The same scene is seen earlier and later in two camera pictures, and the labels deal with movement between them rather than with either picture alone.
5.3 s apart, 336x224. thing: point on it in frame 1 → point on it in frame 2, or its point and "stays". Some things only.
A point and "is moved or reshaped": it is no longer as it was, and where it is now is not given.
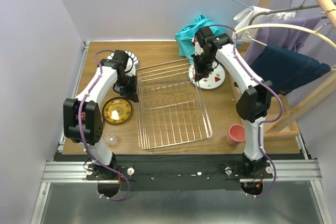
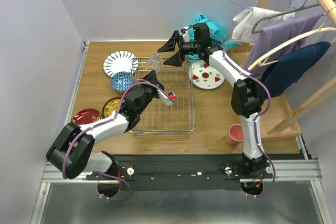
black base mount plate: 178,172 stays
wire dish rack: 170,109 is moved or reshaped
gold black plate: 117,110 stays
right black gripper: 201,72 → 176,60
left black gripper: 130,93 → 153,83
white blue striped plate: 131,58 stays
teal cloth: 186,36 stays
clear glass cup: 109,137 → 154,62
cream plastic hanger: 246,30 → 262,59
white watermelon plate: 216,79 stays
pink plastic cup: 237,134 stays
